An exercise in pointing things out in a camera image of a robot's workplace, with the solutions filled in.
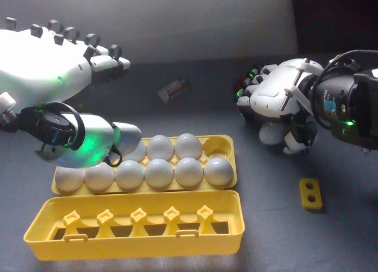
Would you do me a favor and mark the yellow block with two holes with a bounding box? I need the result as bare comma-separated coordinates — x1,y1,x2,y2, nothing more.
299,177,324,211

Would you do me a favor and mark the small red black object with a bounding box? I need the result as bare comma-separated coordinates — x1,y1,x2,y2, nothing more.
235,76,252,93

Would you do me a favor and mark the white plastic egg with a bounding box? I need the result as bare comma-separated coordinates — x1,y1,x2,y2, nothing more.
204,156,234,186
146,134,175,161
174,133,204,160
259,121,286,145
174,157,205,188
115,159,145,191
144,158,175,189
54,165,86,193
125,139,148,162
84,162,116,191

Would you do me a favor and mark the small white red packet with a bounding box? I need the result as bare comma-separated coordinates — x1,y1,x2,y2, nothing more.
157,78,191,103

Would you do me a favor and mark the grey table cloth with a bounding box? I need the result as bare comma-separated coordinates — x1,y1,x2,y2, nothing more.
0,55,378,272

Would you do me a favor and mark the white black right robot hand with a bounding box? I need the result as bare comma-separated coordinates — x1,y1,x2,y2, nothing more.
236,58,324,155

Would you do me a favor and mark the yellow plastic egg carton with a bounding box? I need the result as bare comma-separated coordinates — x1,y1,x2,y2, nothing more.
23,133,246,261

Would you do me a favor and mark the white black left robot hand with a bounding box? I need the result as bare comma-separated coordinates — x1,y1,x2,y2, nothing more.
0,17,143,169

